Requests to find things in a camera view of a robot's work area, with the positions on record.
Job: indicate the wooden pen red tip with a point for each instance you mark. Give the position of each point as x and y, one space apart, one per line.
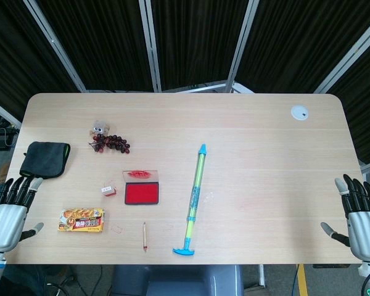
144 237

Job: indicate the dark red grape bunch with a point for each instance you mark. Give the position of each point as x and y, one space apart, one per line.
112 142

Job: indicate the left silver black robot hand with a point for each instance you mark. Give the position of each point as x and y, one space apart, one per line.
6 222

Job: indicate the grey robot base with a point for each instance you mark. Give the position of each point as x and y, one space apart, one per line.
175 280

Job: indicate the small plush owl toy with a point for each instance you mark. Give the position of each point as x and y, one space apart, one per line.
99 126

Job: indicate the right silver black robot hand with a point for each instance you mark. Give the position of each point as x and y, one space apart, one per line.
365 228

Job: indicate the dark grey folded cloth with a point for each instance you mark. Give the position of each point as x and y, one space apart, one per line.
46 157

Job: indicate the red ink pad clear lid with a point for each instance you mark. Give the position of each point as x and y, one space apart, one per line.
142 192

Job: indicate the green blue water pump toy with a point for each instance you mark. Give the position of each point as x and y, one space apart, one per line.
195 188

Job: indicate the orange snack packet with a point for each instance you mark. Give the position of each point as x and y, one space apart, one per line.
80 220

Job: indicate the small red white stamp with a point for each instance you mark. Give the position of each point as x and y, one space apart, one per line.
107 190

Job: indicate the white metal floor frame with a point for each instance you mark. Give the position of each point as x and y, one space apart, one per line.
197 86

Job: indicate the aluminium partition post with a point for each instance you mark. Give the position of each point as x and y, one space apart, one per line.
3 111
348 58
242 46
151 46
57 46

